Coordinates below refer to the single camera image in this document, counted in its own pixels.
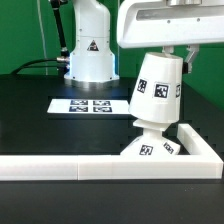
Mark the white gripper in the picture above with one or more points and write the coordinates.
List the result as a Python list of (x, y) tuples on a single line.
[(158, 23)]

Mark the white lamp base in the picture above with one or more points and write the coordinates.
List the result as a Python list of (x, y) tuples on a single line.
[(151, 142)]

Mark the white marker tag plate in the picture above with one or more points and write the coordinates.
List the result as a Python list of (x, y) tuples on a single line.
[(87, 106)]

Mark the white L-shaped corner fence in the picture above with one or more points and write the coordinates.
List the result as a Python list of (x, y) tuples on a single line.
[(201, 162)]

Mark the white lamp shade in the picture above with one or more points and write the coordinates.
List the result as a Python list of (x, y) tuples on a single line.
[(157, 93)]

